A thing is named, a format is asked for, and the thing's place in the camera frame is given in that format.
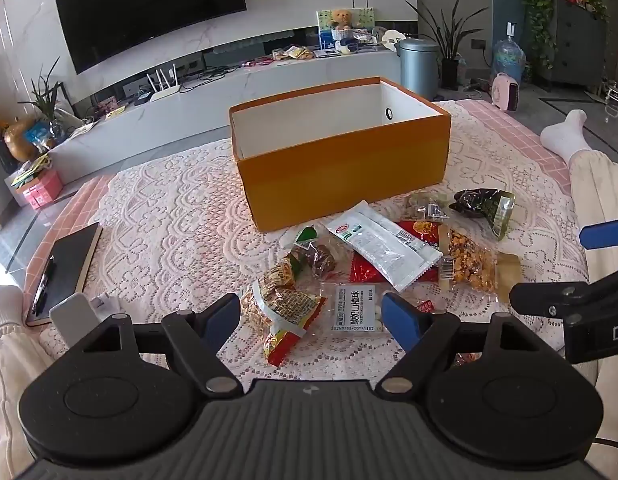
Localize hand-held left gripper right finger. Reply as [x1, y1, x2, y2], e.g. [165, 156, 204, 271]
[379, 291, 551, 397]

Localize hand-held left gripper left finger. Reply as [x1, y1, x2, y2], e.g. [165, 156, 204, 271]
[69, 292, 242, 397]

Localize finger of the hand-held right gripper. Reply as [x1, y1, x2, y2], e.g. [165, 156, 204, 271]
[579, 214, 618, 251]
[509, 267, 618, 319]

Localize clear packet of white balls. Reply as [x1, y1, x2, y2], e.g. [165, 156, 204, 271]
[323, 282, 390, 334]

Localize large red snack packet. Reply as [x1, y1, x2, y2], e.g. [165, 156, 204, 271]
[349, 249, 440, 287]

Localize yellow and red peanut packet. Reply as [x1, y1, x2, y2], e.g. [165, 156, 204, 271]
[239, 260, 328, 367]

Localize long white snack packet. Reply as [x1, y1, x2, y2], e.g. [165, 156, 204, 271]
[323, 201, 443, 294]

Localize clear packet of golden crisps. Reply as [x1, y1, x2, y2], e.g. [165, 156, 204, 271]
[437, 225, 521, 304]

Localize brown dried fruit packet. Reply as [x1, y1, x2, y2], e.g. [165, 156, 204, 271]
[301, 241, 338, 281]

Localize small clear snack packet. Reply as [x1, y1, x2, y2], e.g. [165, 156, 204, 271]
[401, 192, 450, 224]

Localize green sausage packet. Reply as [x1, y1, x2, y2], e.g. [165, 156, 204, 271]
[281, 224, 320, 276]

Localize dark green snack packet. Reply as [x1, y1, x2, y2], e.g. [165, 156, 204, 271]
[449, 187, 516, 239]

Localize orange cardboard box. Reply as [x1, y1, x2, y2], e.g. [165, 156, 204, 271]
[229, 76, 451, 234]

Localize person's right leg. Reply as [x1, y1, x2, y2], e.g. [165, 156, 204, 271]
[540, 109, 618, 392]

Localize person's leg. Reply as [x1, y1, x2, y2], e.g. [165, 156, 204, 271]
[0, 284, 56, 480]
[540, 109, 618, 392]

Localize white lace tablecloth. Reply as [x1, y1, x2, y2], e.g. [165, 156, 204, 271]
[36, 100, 598, 377]

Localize white rectangular device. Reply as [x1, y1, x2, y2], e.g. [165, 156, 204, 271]
[49, 292, 100, 346]

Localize black notebook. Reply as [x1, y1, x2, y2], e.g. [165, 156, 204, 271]
[26, 222, 104, 326]

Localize pink space heater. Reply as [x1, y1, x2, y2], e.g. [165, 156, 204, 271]
[490, 72, 525, 111]

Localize grey drawer cabinet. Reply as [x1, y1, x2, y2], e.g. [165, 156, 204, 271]
[554, 0, 618, 89]

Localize blue water bottle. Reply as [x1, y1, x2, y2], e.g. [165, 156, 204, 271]
[490, 37, 528, 84]

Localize white marble television cabinet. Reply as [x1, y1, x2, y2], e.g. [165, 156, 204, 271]
[46, 50, 406, 173]

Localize person's left leg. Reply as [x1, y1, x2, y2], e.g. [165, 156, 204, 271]
[0, 284, 56, 480]

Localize pink cardboard box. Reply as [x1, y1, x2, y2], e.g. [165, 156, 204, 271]
[11, 167, 64, 211]

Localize white router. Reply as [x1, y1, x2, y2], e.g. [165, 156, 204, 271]
[146, 63, 183, 104]

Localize grey pedal trash can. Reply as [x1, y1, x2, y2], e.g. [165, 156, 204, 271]
[394, 37, 440, 101]

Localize long-leaf potted plant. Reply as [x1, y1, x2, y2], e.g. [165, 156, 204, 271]
[406, 0, 490, 91]

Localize golden pumpkin vase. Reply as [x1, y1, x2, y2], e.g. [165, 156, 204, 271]
[4, 117, 40, 162]

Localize snack bags on cabinet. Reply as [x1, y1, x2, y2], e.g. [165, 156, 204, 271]
[271, 45, 315, 62]

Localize green plant in glass vase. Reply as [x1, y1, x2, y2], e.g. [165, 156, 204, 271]
[19, 57, 66, 142]

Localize green and white gift box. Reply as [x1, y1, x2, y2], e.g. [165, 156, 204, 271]
[316, 7, 375, 52]

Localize black television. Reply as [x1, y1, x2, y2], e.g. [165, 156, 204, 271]
[54, 0, 248, 75]

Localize white wire rack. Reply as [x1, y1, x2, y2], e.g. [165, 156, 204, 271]
[601, 87, 618, 122]

